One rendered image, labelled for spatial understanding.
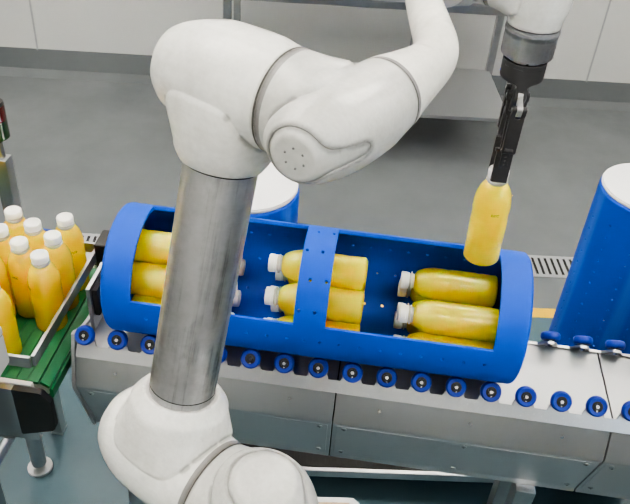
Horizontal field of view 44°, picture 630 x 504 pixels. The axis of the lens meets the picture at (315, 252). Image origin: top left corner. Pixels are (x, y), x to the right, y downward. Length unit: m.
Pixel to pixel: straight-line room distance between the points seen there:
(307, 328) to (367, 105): 0.80
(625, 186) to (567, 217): 1.77
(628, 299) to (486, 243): 1.01
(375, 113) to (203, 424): 0.55
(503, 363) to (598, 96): 3.91
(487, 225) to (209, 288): 0.66
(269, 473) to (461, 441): 0.76
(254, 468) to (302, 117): 0.52
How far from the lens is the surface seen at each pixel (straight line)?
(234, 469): 1.14
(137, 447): 1.22
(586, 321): 2.58
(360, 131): 0.85
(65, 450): 2.85
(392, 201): 4.01
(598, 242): 2.43
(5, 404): 1.87
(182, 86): 0.96
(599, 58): 5.31
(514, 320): 1.59
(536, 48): 1.36
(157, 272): 1.67
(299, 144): 0.83
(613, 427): 1.83
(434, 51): 1.02
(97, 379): 1.86
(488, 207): 1.51
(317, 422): 1.80
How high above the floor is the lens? 2.20
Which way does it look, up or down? 38 degrees down
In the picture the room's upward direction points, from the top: 5 degrees clockwise
